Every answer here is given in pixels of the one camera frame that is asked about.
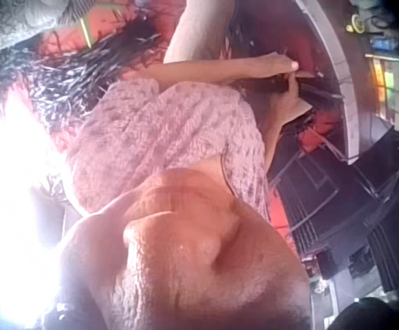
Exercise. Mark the red cloth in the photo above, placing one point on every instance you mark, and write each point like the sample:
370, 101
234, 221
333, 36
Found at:
323, 132

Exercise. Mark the colourful printed box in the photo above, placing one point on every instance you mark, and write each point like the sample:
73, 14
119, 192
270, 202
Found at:
387, 80

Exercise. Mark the grey patterned cloth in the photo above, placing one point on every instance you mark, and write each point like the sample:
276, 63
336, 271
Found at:
17, 24

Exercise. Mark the grey curved board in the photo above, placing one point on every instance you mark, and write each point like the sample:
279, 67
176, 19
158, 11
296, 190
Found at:
344, 86

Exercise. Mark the yellow round spool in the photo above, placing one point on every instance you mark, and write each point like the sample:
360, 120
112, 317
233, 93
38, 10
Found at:
356, 24

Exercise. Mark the yellow-green stick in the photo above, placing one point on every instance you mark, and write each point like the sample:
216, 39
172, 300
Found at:
86, 32

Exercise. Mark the person's right hand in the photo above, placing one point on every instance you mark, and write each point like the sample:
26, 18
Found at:
294, 106

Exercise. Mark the person's left hand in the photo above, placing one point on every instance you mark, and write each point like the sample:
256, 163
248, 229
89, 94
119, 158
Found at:
276, 65

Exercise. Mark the small black plastic part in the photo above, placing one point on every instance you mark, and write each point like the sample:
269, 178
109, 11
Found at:
273, 84

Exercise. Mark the bundle of black strips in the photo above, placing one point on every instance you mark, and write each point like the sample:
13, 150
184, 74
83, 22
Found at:
318, 91

